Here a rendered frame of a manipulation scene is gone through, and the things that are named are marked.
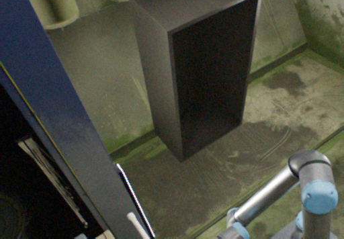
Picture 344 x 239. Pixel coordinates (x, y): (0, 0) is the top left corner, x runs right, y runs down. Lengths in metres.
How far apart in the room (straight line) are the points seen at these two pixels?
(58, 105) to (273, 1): 3.17
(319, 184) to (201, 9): 1.05
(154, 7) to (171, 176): 1.66
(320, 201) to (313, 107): 2.47
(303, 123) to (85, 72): 2.01
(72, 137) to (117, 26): 2.09
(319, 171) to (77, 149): 0.89
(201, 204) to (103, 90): 1.31
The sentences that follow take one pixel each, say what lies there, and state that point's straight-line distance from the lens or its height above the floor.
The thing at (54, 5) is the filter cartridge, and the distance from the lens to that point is 2.85.
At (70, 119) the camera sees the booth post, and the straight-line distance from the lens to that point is 1.35.
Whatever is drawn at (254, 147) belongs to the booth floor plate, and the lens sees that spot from 3.23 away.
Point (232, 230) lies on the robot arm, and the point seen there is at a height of 1.12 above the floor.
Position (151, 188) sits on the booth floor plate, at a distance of 3.08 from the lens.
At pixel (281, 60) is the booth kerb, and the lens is 4.11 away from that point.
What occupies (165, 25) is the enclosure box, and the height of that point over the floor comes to 1.64.
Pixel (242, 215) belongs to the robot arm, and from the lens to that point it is 1.62.
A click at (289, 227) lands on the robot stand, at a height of 0.64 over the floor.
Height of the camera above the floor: 2.46
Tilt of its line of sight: 48 degrees down
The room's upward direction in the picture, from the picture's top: 7 degrees counter-clockwise
